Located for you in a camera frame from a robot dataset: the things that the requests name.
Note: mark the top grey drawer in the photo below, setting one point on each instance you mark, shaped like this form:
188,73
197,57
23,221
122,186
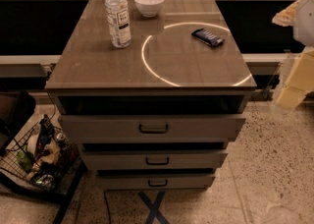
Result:
152,129

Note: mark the white ceramic bowl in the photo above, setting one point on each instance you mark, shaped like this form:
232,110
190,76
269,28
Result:
149,8

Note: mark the grey drawer cabinet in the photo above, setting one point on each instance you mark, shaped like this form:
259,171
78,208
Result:
165,71

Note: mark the soda can in basket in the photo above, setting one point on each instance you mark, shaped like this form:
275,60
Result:
60,138

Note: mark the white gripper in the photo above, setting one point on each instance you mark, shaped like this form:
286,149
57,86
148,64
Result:
304,22

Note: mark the green item in basket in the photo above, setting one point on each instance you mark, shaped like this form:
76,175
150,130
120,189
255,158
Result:
24,159

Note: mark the black wire basket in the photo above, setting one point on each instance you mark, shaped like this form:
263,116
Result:
51,161

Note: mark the middle grey drawer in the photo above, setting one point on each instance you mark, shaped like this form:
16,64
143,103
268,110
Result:
147,160

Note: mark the grey drawer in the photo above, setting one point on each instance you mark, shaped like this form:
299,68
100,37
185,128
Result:
156,182
147,160
152,129

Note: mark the bottom grey drawer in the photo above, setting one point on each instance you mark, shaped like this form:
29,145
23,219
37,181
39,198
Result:
156,182

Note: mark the blue tape cross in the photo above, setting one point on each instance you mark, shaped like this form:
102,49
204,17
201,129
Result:
154,208

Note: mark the clear plastic water bottle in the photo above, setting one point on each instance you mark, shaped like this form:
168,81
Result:
118,19

